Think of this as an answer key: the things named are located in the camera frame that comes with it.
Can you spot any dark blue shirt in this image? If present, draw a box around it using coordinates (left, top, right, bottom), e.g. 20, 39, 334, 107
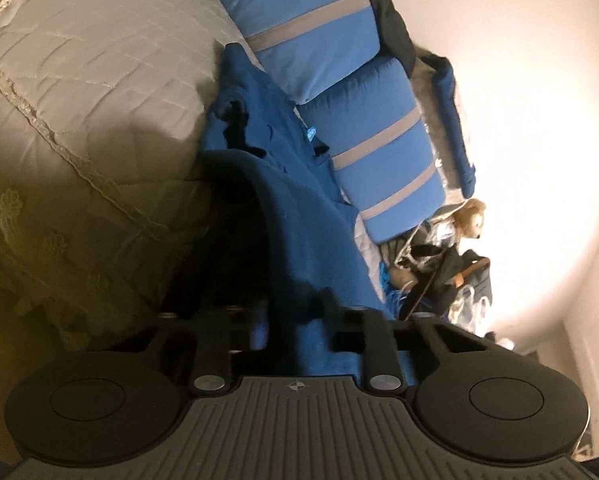
199, 42, 415, 378

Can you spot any black cloth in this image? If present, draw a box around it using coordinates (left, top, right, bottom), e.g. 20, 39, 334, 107
362, 0, 417, 73

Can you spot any striped canvas bag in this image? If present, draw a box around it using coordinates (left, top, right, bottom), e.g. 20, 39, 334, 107
379, 232, 420, 268

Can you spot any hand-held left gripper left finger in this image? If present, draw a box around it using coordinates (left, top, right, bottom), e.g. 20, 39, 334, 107
146, 302, 281, 395

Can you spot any folded navy garment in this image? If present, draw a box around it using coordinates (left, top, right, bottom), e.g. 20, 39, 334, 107
419, 54, 477, 200

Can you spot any white plastic bag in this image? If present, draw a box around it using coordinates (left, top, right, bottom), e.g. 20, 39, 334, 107
449, 285, 495, 336

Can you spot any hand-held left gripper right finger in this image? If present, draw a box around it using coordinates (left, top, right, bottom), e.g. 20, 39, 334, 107
318, 287, 486, 395

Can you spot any black strap with red edge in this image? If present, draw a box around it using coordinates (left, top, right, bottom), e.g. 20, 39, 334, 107
399, 275, 437, 321

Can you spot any coiled blue cable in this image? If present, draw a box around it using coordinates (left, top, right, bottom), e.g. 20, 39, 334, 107
378, 260, 420, 318

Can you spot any brown teddy bear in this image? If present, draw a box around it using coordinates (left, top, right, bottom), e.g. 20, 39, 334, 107
447, 199, 489, 241

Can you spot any blue pillow with grey stripes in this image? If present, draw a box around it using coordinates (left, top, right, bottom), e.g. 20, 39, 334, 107
296, 55, 447, 243
193, 0, 383, 106

